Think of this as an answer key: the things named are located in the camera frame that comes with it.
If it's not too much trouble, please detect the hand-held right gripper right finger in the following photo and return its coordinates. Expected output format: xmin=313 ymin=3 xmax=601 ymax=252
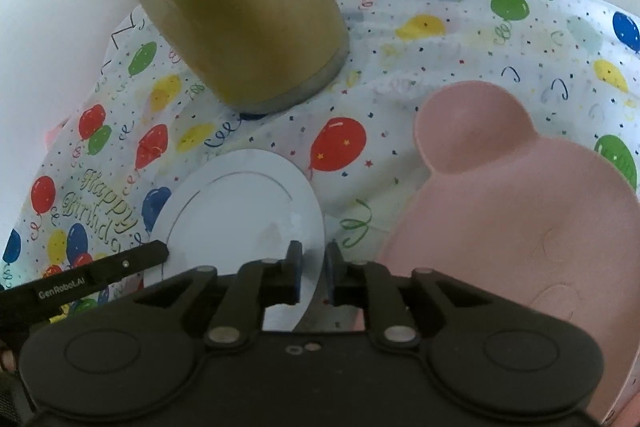
xmin=324 ymin=241 xmax=506 ymax=350

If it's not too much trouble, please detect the balloon print tablecloth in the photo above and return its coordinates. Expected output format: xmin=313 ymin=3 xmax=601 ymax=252
xmin=0 ymin=0 xmax=640 ymax=328

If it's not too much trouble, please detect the white round plate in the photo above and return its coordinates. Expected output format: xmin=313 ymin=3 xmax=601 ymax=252
xmin=144 ymin=149 xmax=326 ymax=333

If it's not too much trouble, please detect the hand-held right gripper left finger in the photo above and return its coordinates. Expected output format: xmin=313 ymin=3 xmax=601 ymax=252
xmin=131 ymin=241 xmax=304 ymax=349

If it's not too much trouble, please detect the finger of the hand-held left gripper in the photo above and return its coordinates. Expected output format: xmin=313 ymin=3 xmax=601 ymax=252
xmin=0 ymin=241 xmax=169 ymax=323

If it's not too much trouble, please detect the beige electric kettle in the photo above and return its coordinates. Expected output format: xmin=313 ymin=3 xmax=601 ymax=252
xmin=109 ymin=0 xmax=351 ymax=115

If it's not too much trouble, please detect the pink bear-shaped plate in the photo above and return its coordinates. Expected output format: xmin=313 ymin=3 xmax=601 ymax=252
xmin=352 ymin=81 xmax=640 ymax=427

